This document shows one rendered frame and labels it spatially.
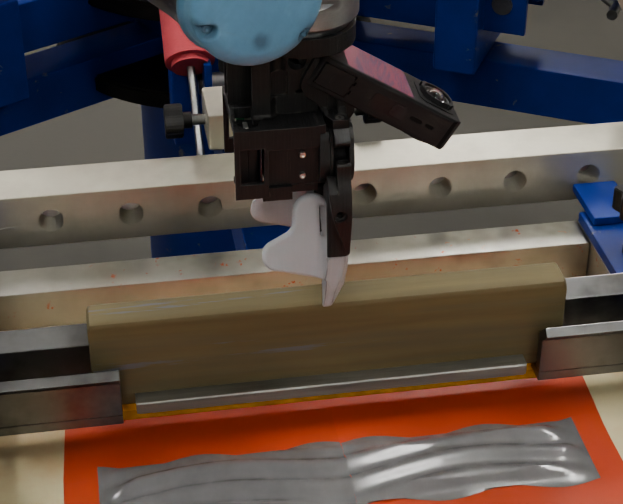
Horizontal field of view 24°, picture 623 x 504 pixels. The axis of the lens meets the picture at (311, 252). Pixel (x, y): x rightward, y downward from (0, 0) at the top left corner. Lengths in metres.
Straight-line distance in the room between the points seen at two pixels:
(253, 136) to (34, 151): 2.56
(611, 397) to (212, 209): 0.38
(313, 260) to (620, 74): 0.78
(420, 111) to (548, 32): 3.12
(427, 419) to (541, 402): 0.09
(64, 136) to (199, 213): 2.31
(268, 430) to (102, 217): 0.26
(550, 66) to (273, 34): 1.01
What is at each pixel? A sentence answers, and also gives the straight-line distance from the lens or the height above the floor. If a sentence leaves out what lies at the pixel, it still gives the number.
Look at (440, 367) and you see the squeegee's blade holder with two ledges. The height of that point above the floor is 1.00.
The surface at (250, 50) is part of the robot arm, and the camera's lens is 0.74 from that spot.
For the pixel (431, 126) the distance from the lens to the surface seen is 0.99.
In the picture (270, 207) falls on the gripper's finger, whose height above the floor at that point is 1.12.
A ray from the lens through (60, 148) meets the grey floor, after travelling 3.51.
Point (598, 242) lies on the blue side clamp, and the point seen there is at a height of 1.00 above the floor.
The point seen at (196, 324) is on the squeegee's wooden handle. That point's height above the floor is 1.05.
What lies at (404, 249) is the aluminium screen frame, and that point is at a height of 0.99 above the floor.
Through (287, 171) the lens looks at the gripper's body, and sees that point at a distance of 0.98.
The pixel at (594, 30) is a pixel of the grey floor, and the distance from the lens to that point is 4.14.
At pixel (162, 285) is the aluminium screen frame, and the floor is 0.99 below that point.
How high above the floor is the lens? 1.67
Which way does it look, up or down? 33 degrees down
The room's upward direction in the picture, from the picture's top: straight up
